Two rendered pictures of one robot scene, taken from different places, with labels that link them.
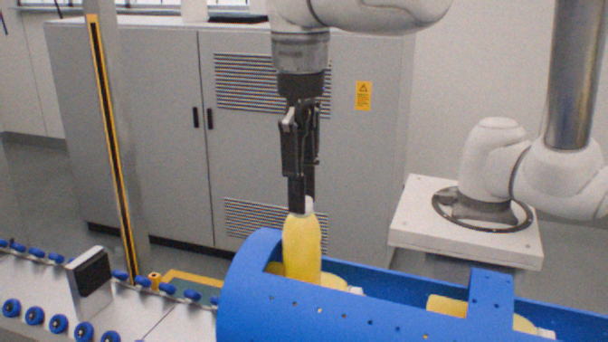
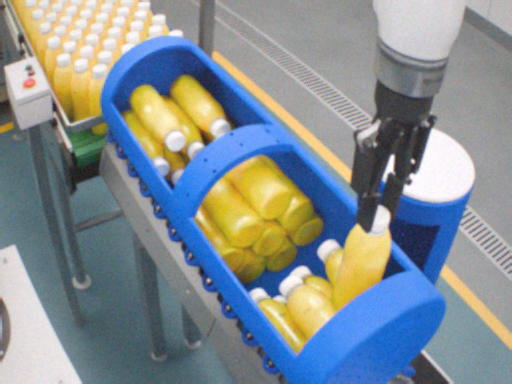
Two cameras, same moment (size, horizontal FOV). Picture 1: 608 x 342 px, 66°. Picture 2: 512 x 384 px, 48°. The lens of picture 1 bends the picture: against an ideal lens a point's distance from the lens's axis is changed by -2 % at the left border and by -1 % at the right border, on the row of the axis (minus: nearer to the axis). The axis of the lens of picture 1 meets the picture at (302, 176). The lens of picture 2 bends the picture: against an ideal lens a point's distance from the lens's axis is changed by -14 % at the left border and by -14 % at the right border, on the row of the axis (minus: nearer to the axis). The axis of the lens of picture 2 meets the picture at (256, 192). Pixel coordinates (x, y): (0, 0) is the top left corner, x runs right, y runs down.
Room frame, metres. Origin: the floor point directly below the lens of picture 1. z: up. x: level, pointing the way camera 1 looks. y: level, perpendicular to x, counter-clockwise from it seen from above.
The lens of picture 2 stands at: (1.35, 0.22, 1.94)
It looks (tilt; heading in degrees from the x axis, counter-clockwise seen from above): 43 degrees down; 214
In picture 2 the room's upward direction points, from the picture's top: 4 degrees clockwise
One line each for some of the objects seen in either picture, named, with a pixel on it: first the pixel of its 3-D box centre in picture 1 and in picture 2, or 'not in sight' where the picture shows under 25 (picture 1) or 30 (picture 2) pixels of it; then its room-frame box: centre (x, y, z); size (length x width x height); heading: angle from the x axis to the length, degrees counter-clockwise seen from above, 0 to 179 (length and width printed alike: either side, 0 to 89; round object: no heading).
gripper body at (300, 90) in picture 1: (300, 99); (401, 110); (0.73, 0.00, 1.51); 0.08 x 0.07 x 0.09; 159
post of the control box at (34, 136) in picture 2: not in sight; (53, 232); (0.65, -1.03, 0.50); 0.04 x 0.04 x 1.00; 69
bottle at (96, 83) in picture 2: not in sight; (101, 101); (0.49, -0.88, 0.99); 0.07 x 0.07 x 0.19
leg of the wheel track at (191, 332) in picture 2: not in sight; (189, 291); (0.41, -0.65, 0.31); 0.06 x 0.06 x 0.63; 69
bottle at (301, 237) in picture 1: (301, 252); (363, 264); (0.73, 0.00, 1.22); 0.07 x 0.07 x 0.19
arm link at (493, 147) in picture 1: (494, 156); not in sight; (1.24, -0.54, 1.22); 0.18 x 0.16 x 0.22; 40
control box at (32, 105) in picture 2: not in sight; (27, 91); (0.65, -1.03, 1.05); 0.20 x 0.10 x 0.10; 69
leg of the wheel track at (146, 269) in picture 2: not in sight; (151, 306); (0.54, -0.70, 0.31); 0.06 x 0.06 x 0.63; 69
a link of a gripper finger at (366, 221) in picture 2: (306, 183); (367, 208); (0.76, -0.01, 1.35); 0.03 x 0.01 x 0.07; 69
